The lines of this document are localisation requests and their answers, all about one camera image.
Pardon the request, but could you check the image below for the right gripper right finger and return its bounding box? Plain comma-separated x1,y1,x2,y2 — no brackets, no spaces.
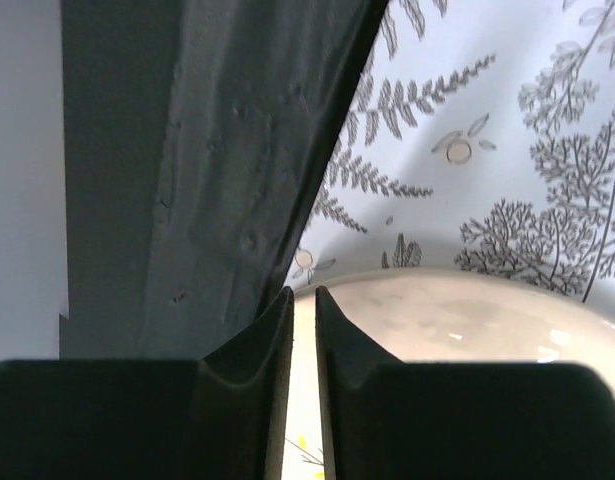
315,287,615,479

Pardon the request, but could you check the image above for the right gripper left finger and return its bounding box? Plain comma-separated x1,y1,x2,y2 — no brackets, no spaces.
0,288,294,479

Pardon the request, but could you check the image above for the pink and green branch plate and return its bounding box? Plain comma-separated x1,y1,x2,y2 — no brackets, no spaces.
282,268,615,480

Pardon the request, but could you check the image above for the floral table mat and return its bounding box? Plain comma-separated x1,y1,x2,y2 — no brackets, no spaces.
287,0,615,306

